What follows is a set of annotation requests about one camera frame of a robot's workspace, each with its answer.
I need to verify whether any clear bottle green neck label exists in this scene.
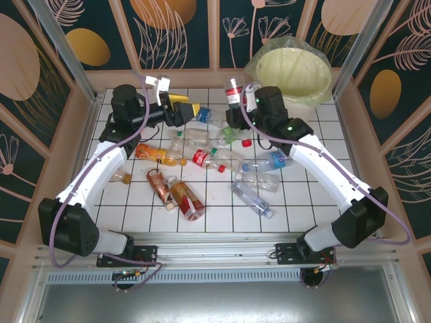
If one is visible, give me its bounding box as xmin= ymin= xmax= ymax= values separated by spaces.
xmin=170 ymin=127 xmax=211 ymax=145

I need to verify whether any clear bottle red white label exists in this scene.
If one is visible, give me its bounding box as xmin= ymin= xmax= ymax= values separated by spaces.
xmin=224 ymin=76 xmax=246 ymax=108

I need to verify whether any clear plastic bottle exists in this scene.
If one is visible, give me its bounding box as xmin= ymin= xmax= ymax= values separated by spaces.
xmin=168 ymin=139 xmax=189 ymax=161

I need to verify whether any clear bottle green cap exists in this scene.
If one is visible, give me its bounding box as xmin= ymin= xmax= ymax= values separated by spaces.
xmin=211 ymin=147 xmax=246 ymax=171

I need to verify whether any clear cola bottle red label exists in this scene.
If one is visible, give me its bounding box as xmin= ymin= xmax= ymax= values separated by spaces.
xmin=191 ymin=147 xmax=226 ymax=173

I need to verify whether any orange juice bottle orange cap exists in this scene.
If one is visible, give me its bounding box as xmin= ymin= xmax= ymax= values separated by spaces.
xmin=135 ymin=143 xmax=188 ymax=168

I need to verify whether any large bottle blue label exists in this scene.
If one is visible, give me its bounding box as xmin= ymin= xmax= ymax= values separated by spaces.
xmin=241 ymin=150 xmax=294 ymax=173

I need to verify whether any clear bottle white cap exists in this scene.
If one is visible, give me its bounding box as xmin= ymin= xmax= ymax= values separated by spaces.
xmin=234 ymin=171 xmax=281 ymax=193

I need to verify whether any orange label bottle tan cap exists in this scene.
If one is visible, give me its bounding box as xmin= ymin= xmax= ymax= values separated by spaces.
xmin=112 ymin=170 xmax=133 ymax=185

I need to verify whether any brown label bottle cream cap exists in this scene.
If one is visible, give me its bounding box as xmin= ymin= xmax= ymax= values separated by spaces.
xmin=145 ymin=169 xmax=176 ymax=212

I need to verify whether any clear bluish bottle blue cap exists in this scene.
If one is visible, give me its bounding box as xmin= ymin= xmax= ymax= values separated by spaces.
xmin=230 ymin=181 xmax=274 ymax=219

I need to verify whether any white waste bin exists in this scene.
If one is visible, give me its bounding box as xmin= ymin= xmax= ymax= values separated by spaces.
xmin=255 ymin=46 xmax=333 ymax=119

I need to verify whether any pale green bin liner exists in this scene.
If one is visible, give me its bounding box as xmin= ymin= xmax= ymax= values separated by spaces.
xmin=244 ymin=36 xmax=334 ymax=105

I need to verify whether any clear bottle bright green label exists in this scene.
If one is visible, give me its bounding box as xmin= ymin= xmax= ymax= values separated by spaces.
xmin=211 ymin=126 xmax=250 ymax=147

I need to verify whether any small bottle blue label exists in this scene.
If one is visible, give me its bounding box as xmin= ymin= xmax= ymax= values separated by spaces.
xmin=196 ymin=106 xmax=230 ymax=129

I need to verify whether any red gold label bottle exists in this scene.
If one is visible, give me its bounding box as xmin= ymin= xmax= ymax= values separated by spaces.
xmin=168 ymin=177 xmax=206 ymax=222

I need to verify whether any grey metal sheet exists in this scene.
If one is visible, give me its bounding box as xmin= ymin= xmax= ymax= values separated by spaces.
xmin=33 ymin=282 xmax=405 ymax=323

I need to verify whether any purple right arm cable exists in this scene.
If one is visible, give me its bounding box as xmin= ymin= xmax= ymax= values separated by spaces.
xmin=239 ymin=80 xmax=413 ymax=290

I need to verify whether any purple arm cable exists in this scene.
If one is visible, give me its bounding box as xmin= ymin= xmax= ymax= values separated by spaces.
xmin=48 ymin=69 xmax=166 ymax=292
xmin=239 ymin=80 xmax=413 ymax=290

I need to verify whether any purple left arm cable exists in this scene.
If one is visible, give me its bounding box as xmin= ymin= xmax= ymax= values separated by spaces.
xmin=48 ymin=69 xmax=166 ymax=292

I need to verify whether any thin black left gripper cable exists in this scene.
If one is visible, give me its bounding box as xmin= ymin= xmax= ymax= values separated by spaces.
xmin=139 ymin=126 xmax=161 ymax=142

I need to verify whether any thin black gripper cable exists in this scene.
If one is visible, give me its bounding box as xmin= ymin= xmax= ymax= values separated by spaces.
xmin=254 ymin=133 xmax=280 ymax=151
xmin=139 ymin=126 xmax=161 ymax=142

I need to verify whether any thin black right gripper cable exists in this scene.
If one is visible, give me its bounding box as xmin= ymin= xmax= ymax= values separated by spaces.
xmin=254 ymin=133 xmax=280 ymax=151

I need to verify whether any aluminium frame post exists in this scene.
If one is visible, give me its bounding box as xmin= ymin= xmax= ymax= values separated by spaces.
xmin=331 ymin=0 xmax=395 ymax=98
xmin=28 ymin=0 xmax=102 ymax=102

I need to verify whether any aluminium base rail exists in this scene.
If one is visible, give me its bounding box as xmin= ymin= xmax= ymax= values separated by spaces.
xmin=32 ymin=231 xmax=400 ymax=270

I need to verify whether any slotted grey cable duct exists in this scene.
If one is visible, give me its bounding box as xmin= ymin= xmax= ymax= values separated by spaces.
xmin=43 ymin=271 xmax=388 ymax=285

